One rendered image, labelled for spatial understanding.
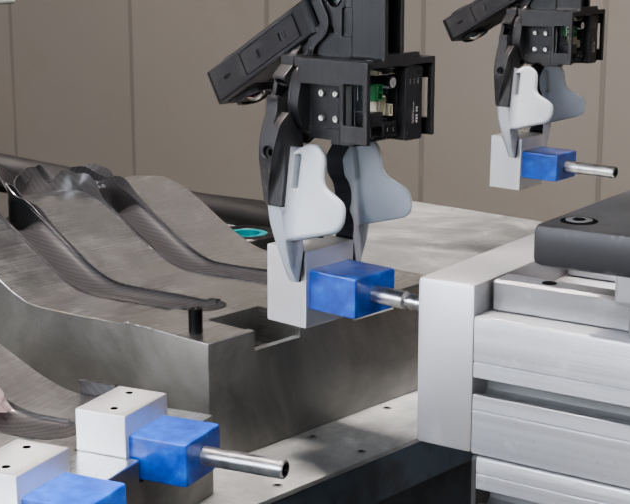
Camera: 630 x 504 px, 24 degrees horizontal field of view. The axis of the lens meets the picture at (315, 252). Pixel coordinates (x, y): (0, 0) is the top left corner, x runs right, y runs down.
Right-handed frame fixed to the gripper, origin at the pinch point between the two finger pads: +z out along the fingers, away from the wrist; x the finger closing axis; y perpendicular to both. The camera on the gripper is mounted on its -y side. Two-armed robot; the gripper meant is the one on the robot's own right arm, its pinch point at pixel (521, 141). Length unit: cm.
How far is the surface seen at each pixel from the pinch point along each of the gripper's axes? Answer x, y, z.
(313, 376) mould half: -51, 11, 11
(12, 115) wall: 114, -213, 26
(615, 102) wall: 124, -49, 11
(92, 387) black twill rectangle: -67, 5, 9
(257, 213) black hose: -5.0, -31.8, 10.8
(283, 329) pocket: -52, 9, 7
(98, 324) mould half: -60, -1, 7
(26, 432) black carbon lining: -73, 6, 10
